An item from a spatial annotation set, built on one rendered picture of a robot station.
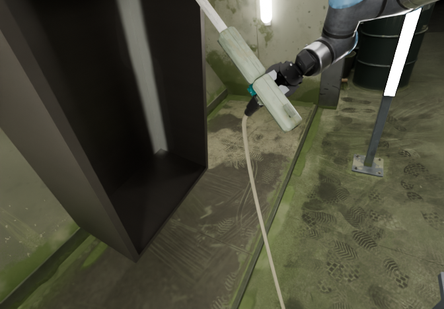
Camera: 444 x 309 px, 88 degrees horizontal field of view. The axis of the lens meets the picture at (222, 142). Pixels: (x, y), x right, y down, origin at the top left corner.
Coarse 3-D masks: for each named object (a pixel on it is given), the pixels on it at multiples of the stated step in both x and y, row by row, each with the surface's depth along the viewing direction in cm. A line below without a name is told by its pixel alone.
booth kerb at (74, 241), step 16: (224, 96) 290; (208, 112) 264; (80, 240) 153; (48, 256) 138; (64, 256) 146; (32, 272) 132; (48, 272) 139; (16, 288) 126; (32, 288) 133; (0, 304) 120; (16, 304) 127
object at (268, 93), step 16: (208, 16) 61; (224, 32) 58; (224, 48) 61; (240, 48) 58; (240, 64) 58; (256, 64) 58; (256, 80) 58; (272, 80) 58; (256, 96) 63; (272, 96) 57; (272, 112) 59; (288, 112) 56; (288, 128) 57
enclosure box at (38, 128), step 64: (0, 0) 34; (64, 0) 72; (128, 0) 92; (192, 0) 80; (0, 64) 42; (64, 64) 78; (128, 64) 102; (192, 64) 96; (64, 128) 49; (128, 128) 115; (192, 128) 120; (64, 192) 79; (128, 192) 121; (128, 256) 93
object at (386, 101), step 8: (384, 96) 140; (392, 96) 138; (384, 104) 143; (384, 112) 145; (376, 120) 152; (384, 120) 148; (376, 128) 154; (376, 136) 157; (376, 144) 160; (368, 152) 166; (368, 160) 170
